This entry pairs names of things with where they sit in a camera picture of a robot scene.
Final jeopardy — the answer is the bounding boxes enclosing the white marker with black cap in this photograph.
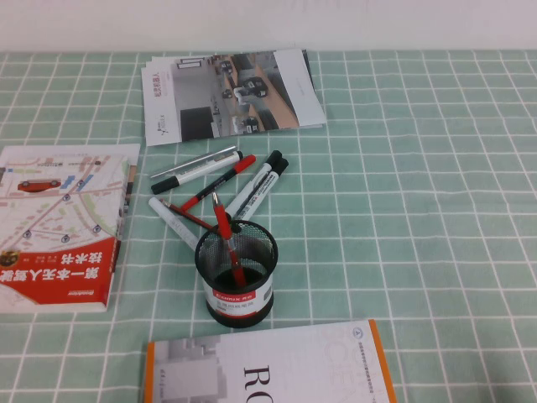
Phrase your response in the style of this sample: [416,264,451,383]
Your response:
[224,149,282,219]
[150,150,245,195]
[238,158,289,222]

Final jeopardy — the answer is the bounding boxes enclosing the red ballpoint pen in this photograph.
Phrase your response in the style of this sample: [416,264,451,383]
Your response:
[211,191,247,287]

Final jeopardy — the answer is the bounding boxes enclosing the silver metal pen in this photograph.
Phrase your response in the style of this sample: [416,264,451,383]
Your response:
[149,145,238,180]

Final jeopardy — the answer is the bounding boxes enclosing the plain white pen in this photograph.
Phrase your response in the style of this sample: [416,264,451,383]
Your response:
[148,196,201,253]

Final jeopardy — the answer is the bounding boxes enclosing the black mesh pen holder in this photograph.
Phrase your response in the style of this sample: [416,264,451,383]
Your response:
[195,219,279,328]

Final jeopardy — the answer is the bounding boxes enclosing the red and black marker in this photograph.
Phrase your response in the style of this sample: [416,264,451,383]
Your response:
[180,154,257,212]

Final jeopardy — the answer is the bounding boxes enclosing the red pencil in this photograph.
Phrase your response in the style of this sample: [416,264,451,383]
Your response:
[161,199,215,231]

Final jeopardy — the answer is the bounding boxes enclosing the office photo brochure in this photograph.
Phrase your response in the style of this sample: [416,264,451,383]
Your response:
[141,49,327,147]

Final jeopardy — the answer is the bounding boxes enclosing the white brochure with dark edge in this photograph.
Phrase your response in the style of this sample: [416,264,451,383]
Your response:
[144,48,328,129]

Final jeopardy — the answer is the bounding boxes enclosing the white book with orange edge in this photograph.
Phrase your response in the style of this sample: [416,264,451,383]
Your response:
[144,319,398,403]

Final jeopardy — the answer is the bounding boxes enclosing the red map cover book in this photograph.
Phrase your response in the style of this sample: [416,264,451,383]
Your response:
[0,144,142,314]

